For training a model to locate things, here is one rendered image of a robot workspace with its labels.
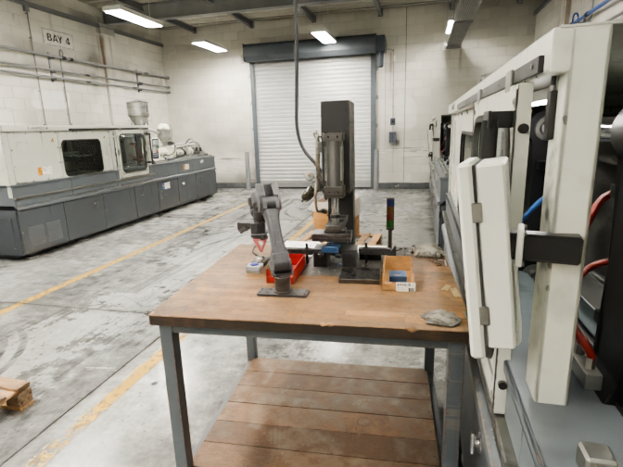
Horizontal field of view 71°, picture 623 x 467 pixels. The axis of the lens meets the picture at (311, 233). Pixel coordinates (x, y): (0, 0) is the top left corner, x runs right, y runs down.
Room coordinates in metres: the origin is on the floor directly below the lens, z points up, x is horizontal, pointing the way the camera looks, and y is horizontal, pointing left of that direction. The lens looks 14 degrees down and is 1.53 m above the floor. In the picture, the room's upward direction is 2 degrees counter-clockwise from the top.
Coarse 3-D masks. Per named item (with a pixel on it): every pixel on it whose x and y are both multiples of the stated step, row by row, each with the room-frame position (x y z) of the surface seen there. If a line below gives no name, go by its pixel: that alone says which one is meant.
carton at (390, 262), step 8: (384, 256) 1.84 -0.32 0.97; (392, 256) 1.84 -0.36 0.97; (400, 256) 1.83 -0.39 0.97; (408, 256) 1.83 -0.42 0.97; (384, 264) 1.72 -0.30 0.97; (392, 264) 1.84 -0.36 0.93; (400, 264) 1.83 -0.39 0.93; (408, 264) 1.83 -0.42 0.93; (384, 272) 1.71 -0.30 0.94; (408, 272) 1.79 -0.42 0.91; (384, 280) 1.71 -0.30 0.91; (408, 280) 1.70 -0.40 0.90; (384, 288) 1.61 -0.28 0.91; (392, 288) 1.60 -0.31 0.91; (400, 288) 1.59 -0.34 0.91; (408, 288) 1.59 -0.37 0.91
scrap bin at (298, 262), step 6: (294, 258) 1.96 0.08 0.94; (300, 258) 1.95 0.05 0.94; (294, 264) 1.96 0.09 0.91; (300, 264) 1.85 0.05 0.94; (294, 270) 1.72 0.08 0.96; (300, 270) 1.85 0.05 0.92; (270, 276) 1.73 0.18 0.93; (294, 276) 1.72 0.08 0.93; (270, 282) 1.73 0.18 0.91; (294, 282) 1.71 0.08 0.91
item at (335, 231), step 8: (336, 200) 1.95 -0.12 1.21; (336, 208) 1.95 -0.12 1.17; (336, 216) 1.94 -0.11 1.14; (344, 216) 2.15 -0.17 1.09; (328, 224) 1.94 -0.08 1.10; (336, 224) 1.93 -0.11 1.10; (344, 224) 1.98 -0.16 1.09; (320, 232) 1.97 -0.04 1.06; (328, 232) 1.94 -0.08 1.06; (336, 232) 1.94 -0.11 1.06; (344, 232) 1.93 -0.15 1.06; (312, 240) 1.94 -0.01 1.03; (320, 240) 1.93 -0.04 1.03; (328, 240) 1.92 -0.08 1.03; (336, 240) 1.92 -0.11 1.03; (344, 240) 1.91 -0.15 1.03
